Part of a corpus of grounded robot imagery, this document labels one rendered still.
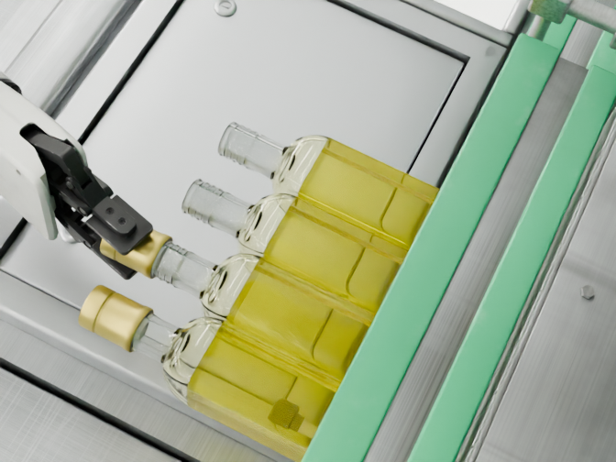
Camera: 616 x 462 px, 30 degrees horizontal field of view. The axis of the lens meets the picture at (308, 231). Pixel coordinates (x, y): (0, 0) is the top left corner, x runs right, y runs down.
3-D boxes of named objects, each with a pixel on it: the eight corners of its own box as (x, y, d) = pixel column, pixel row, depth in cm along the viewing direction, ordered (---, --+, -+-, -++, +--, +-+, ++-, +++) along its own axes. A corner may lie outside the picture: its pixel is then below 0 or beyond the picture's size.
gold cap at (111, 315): (127, 361, 84) (75, 335, 84) (151, 327, 86) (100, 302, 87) (131, 334, 81) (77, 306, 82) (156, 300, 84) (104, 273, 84)
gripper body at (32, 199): (-51, 172, 94) (45, 258, 91) (-77, 103, 85) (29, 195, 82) (18, 116, 97) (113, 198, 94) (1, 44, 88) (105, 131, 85)
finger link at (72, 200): (23, 167, 87) (70, 222, 88) (40, 159, 83) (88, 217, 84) (51, 144, 88) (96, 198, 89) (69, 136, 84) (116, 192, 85)
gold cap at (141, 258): (173, 249, 89) (124, 225, 89) (172, 228, 86) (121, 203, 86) (150, 286, 87) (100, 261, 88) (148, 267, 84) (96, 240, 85)
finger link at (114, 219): (60, 203, 86) (125, 258, 84) (56, 181, 83) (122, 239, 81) (92, 176, 87) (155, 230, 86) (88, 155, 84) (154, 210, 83)
